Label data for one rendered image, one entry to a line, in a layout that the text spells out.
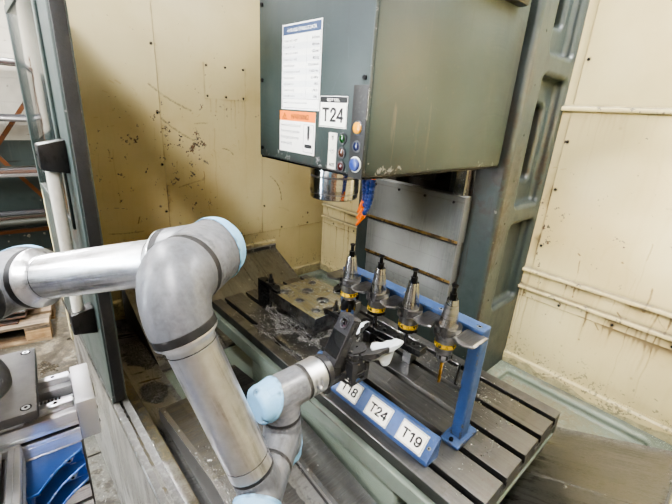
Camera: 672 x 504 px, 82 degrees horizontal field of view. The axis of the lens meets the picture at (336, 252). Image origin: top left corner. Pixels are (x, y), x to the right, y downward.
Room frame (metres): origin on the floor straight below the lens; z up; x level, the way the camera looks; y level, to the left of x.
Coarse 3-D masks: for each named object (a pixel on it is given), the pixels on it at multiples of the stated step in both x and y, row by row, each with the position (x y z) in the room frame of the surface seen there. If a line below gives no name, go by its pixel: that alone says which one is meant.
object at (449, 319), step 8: (448, 296) 0.80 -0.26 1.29; (448, 304) 0.78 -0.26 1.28; (456, 304) 0.78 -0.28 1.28; (448, 312) 0.78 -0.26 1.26; (456, 312) 0.78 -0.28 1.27; (440, 320) 0.79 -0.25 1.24; (448, 320) 0.78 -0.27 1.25; (456, 320) 0.78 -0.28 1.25; (448, 328) 0.77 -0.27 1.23; (456, 328) 0.78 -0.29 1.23
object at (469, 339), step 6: (468, 330) 0.79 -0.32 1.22; (456, 336) 0.76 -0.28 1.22; (462, 336) 0.76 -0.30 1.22; (468, 336) 0.76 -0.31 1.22; (474, 336) 0.76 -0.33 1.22; (480, 336) 0.76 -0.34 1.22; (456, 342) 0.74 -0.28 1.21; (462, 342) 0.74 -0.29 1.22; (468, 342) 0.74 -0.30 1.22; (474, 342) 0.74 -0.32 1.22; (480, 342) 0.74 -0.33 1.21; (468, 348) 0.72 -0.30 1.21; (474, 348) 0.72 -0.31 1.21
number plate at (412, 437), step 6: (402, 426) 0.77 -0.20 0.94; (408, 426) 0.76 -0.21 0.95; (414, 426) 0.75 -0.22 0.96; (402, 432) 0.76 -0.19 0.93; (408, 432) 0.75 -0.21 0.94; (414, 432) 0.74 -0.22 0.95; (420, 432) 0.74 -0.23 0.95; (396, 438) 0.75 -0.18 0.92; (402, 438) 0.75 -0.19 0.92; (408, 438) 0.74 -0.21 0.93; (414, 438) 0.73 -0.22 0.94; (420, 438) 0.73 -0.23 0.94; (426, 438) 0.72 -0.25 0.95; (408, 444) 0.73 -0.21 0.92; (414, 444) 0.72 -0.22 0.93; (420, 444) 0.72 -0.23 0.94; (426, 444) 0.72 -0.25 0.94; (414, 450) 0.71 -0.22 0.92; (420, 450) 0.71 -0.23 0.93
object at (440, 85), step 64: (320, 0) 1.01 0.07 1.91; (384, 0) 0.89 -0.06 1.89; (448, 0) 1.04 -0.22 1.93; (512, 0) 1.20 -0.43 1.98; (384, 64) 0.90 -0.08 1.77; (448, 64) 1.06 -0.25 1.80; (512, 64) 1.29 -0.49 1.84; (320, 128) 1.00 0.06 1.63; (384, 128) 0.91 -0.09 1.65; (448, 128) 1.09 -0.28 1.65
